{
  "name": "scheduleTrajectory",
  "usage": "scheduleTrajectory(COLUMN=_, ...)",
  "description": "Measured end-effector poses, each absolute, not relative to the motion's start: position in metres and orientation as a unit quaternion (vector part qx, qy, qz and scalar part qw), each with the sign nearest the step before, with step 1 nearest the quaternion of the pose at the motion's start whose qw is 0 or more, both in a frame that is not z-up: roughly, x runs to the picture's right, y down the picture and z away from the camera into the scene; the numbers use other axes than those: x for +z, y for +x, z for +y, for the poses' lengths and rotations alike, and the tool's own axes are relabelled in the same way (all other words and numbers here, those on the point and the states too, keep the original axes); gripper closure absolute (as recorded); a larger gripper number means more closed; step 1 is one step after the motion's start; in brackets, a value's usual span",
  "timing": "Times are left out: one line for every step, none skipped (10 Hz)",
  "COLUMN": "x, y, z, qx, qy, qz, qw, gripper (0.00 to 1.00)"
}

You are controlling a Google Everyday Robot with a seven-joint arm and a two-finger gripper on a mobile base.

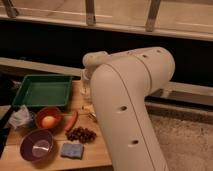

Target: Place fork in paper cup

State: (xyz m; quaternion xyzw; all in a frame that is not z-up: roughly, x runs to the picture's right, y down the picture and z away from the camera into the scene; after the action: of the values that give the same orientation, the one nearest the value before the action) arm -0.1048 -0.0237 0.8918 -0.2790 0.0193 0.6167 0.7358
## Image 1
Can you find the green plastic tray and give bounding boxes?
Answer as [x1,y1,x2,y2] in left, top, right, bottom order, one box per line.
[12,74,72,109]

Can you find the purple bowl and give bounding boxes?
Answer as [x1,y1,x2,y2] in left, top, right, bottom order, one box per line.
[20,129,54,162]

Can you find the dark grape bunch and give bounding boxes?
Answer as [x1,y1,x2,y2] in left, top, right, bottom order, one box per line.
[66,127,96,144]

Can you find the red carrot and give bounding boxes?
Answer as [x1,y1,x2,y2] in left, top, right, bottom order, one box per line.
[65,111,78,132]

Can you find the orange fruit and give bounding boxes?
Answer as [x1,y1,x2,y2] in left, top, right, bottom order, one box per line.
[41,116,56,129]

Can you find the crumpled grey plastic bag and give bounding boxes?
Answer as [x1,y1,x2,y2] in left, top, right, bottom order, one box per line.
[9,105,35,129]

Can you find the blue sponge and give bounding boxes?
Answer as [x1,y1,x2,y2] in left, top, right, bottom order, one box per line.
[61,143,84,159]

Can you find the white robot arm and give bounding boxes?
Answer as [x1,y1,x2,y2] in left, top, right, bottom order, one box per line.
[82,47,175,171]

